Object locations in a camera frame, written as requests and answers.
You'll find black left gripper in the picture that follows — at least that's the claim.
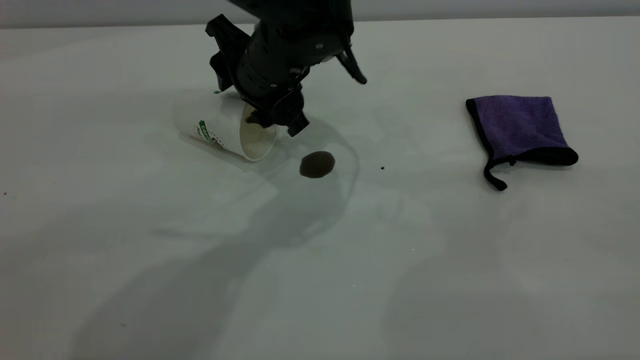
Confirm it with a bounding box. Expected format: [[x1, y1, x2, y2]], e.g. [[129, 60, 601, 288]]
[[235, 25, 346, 138]]

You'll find white paper coffee cup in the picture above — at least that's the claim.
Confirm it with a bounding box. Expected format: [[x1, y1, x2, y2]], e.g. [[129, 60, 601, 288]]
[[174, 90, 279, 162]]

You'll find purple cloth with black trim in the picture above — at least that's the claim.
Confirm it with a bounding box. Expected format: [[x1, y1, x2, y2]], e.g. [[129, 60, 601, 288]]
[[465, 95, 579, 192]]

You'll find brown coffee spill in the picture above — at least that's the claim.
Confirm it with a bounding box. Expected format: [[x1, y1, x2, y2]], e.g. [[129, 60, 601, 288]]
[[299, 151, 336, 179]]

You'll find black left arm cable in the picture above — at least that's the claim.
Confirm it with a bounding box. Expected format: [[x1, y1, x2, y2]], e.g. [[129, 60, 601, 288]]
[[336, 46, 368, 85]]

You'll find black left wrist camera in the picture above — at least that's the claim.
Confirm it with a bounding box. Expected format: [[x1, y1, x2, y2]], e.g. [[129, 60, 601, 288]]
[[205, 14, 252, 94]]

